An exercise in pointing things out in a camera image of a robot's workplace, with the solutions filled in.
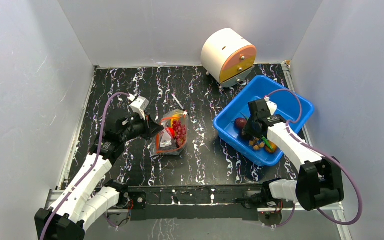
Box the orange brown fruit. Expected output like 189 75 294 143
264 141 278 154

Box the blue plastic bin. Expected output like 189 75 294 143
213 75 315 167

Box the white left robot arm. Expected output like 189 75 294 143
34 113 164 240

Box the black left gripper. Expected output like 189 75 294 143
120 110 164 143

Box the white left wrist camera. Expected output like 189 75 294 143
128 94 150 120

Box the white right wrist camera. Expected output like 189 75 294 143
264 96 278 115

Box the yellow banana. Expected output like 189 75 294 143
171 114 183 121

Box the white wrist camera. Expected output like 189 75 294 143
128 94 150 120
264 96 278 115

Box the purple mangosteen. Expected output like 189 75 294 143
234 117 248 130

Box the clear zip top bag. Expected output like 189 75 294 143
150 109 189 156

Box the white round drawer cabinet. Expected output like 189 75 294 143
200 28 257 88

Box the aluminium frame rail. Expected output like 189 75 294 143
38 187 352 240

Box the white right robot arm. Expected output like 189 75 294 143
243 99 345 211

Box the black white marker pen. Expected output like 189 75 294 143
171 93 189 117

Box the light purple grape bunch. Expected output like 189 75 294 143
171 120 187 148

